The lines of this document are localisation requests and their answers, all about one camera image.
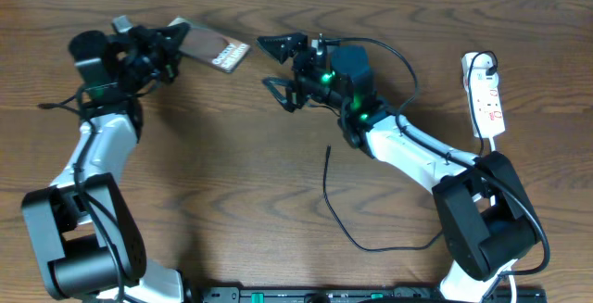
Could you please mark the white power strip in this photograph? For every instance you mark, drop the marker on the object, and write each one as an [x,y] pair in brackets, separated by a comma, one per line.
[480,81]

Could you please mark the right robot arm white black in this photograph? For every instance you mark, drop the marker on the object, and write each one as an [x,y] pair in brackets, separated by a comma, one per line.
[487,220]

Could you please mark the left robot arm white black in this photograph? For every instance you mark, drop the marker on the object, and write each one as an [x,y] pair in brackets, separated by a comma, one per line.
[85,240]

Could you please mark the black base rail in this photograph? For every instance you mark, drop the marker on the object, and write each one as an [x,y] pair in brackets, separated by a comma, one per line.
[336,295]

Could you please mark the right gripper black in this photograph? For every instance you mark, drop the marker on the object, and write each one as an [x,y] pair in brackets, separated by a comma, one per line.
[298,44]

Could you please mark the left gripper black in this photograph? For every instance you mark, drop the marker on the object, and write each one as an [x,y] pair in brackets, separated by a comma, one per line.
[162,47]

